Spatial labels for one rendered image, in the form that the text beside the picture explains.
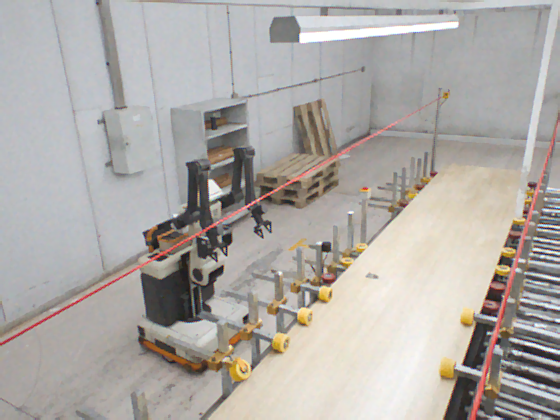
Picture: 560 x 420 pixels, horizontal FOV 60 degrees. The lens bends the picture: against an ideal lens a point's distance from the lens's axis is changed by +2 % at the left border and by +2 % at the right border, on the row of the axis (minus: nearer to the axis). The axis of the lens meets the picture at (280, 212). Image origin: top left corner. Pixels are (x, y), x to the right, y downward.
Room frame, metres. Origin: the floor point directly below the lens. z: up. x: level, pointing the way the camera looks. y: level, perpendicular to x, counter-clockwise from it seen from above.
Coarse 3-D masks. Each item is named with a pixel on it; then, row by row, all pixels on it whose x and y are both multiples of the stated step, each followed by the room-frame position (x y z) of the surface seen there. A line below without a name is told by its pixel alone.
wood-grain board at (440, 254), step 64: (448, 192) 4.09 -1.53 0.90; (512, 192) 4.03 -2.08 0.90; (384, 256) 2.85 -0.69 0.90; (448, 256) 2.82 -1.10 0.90; (320, 320) 2.13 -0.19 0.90; (384, 320) 2.11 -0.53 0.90; (448, 320) 2.10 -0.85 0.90; (256, 384) 1.66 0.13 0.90; (320, 384) 1.65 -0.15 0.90; (384, 384) 1.64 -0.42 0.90; (448, 384) 1.64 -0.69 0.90
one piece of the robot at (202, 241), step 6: (222, 222) 3.13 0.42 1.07; (228, 228) 3.08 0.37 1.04; (204, 234) 2.98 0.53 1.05; (228, 234) 3.13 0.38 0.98; (198, 240) 2.94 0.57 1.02; (204, 240) 2.90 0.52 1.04; (222, 240) 3.16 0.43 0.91; (228, 240) 3.13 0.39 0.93; (198, 246) 2.95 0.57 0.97; (204, 246) 2.91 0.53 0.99; (198, 252) 2.95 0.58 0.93; (204, 252) 2.92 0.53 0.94; (204, 258) 2.92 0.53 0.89
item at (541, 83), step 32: (128, 0) 1.15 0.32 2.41; (160, 0) 1.18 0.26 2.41; (192, 0) 1.25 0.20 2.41; (224, 0) 1.36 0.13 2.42; (256, 0) 1.49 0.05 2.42; (288, 0) 1.65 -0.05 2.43; (320, 0) 1.85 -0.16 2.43; (352, 0) 2.09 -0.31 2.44; (384, 0) 2.42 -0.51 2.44; (416, 0) 2.86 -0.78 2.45; (512, 0) 3.63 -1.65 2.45; (544, 0) 3.53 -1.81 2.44; (544, 64) 3.50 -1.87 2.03
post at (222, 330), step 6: (222, 324) 1.79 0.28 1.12; (222, 330) 1.79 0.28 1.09; (222, 336) 1.79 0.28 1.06; (222, 342) 1.79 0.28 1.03; (228, 342) 1.82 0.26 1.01; (222, 348) 1.80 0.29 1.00; (228, 348) 1.81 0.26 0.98; (222, 372) 1.80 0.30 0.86; (228, 372) 1.80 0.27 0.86; (222, 378) 1.80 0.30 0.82; (228, 378) 1.80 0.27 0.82; (222, 384) 1.80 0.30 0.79; (228, 384) 1.80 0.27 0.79; (222, 390) 1.81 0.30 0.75; (228, 390) 1.79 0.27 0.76; (228, 396) 1.79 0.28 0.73
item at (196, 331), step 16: (208, 304) 3.31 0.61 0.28; (224, 304) 3.30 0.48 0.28; (144, 320) 3.13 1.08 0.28; (192, 320) 3.11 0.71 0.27; (240, 320) 3.16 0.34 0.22; (144, 336) 3.10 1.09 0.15; (160, 336) 2.98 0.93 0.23; (176, 336) 2.91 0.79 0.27; (192, 336) 2.89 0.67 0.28; (208, 336) 2.90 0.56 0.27; (160, 352) 2.99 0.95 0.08; (176, 352) 2.88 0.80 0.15; (192, 368) 2.79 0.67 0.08
